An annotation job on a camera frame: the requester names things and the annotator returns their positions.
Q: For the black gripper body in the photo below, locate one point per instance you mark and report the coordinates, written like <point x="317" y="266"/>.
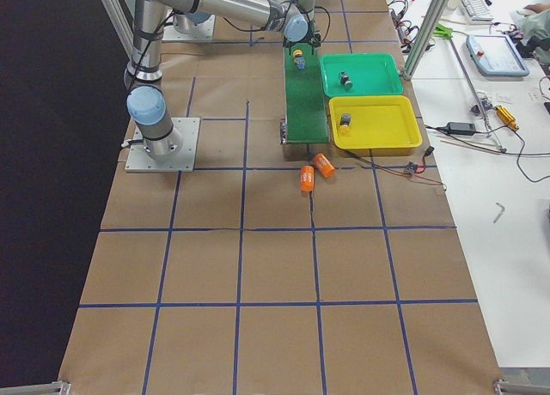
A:
<point x="302" y="41"/>

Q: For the yellow push button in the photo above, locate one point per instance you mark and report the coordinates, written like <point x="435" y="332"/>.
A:
<point x="345" y="123"/>
<point x="298" y="59"/>

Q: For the green push button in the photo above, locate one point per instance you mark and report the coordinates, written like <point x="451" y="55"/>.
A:
<point x="345" y="80"/>

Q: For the orange cylinder marked 4680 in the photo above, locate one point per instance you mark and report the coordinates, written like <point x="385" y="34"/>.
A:
<point x="307" y="178"/>

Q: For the green conveyor belt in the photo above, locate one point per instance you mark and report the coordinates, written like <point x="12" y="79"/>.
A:
<point x="306" y="116"/>

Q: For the green plastic tray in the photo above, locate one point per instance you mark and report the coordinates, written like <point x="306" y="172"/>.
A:
<point x="371" y="74"/>

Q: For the yellow plastic tray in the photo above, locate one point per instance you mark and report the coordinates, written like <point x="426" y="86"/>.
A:
<point x="384" y="123"/>

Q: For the white keyboard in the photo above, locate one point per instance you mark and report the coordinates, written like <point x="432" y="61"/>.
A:
<point x="477" y="11"/>

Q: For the black power adapter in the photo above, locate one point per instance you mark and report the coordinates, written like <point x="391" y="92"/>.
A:
<point x="461" y="128"/>

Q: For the robot teach pendant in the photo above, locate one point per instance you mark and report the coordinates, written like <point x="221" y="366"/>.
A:
<point x="496" y="55"/>

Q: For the silver allen key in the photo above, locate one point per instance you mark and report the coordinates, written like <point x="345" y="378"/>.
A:
<point x="501" y="210"/>

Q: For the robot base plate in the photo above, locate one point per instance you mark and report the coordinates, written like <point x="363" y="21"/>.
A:
<point x="174" y="153"/>
<point x="202" y="34"/>

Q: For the green handled reacher grabber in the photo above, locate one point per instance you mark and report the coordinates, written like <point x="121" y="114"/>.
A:
<point x="447" y="33"/>

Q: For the aluminium frame post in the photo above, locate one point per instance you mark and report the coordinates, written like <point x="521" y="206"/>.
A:
<point x="432" y="16"/>

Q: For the small red-wired circuit board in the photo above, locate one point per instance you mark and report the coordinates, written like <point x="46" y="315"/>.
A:
<point x="412" y="168"/>

